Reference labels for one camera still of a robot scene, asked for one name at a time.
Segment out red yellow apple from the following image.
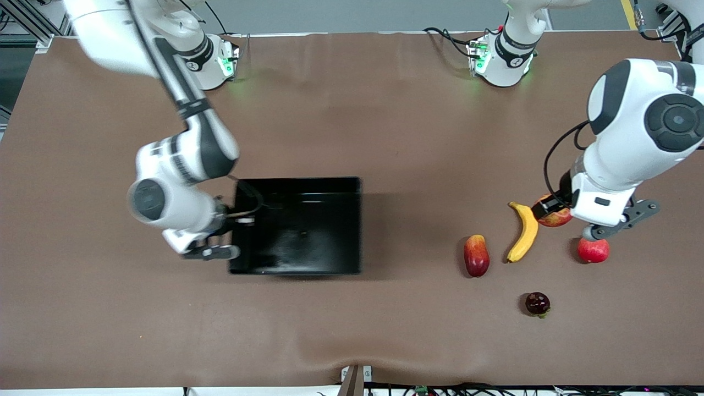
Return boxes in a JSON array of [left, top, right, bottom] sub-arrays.
[[536, 194, 574, 228]]

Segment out yellow banana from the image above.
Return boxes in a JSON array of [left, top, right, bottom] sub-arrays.
[[507, 201, 540, 263]]

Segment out black plastic box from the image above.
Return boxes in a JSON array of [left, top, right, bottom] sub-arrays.
[[228, 176, 363, 276]]

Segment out red pomegranate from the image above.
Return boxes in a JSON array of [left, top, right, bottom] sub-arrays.
[[577, 236, 611, 264]]

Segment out red yellow mango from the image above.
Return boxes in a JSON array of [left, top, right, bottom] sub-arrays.
[[464, 235, 491, 278]]

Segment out dark purple mangosteen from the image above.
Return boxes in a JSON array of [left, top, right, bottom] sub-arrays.
[[524, 292, 552, 319]]

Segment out brown table mat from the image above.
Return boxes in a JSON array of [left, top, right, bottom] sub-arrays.
[[0, 30, 704, 389]]

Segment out grey metal table clamp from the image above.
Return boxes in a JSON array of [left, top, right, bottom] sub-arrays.
[[337, 365, 373, 396]]

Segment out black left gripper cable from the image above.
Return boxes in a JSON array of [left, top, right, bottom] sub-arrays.
[[543, 0, 689, 196]]

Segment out aluminium frame profile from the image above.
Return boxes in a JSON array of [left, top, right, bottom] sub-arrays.
[[657, 3, 691, 42], [0, 0, 73, 53]]

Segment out black left arm base cable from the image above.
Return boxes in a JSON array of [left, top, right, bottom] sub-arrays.
[[423, 26, 486, 59]]

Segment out black arm base cable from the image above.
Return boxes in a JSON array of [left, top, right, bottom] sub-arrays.
[[423, 26, 486, 59], [206, 0, 233, 37]]

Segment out black right arm base cable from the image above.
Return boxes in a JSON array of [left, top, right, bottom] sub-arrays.
[[206, 0, 233, 37]]

